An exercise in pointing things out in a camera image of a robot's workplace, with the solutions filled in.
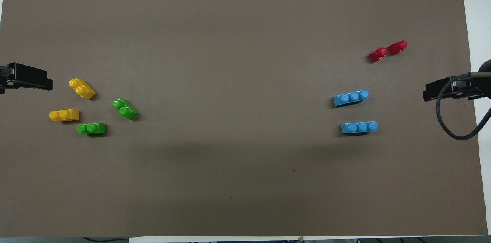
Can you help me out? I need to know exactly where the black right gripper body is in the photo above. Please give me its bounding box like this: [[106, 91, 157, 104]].
[[456, 72, 491, 100]]

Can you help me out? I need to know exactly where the blue three-stud toy brick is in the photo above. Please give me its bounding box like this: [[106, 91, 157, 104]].
[[341, 121, 379, 135], [333, 90, 370, 107]]

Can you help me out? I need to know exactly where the green two-stud toy brick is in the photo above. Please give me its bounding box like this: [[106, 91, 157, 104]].
[[112, 99, 138, 120], [76, 122, 106, 135]]

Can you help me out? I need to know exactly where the yellow two-stud toy brick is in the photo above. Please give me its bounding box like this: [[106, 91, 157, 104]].
[[49, 109, 80, 122], [69, 78, 96, 100]]

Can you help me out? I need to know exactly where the red one-stud toy brick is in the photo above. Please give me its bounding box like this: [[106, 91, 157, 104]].
[[387, 40, 408, 56], [368, 47, 388, 63]]

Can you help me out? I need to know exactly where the brown table mat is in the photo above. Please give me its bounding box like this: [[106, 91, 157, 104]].
[[0, 0, 488, 238]]

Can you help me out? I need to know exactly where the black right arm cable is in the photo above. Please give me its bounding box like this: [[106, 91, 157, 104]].
[[436, 74, 491, 141]]

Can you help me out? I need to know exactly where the black floor cable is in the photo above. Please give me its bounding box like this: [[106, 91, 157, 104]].
[[82, 237, 129, 243]]

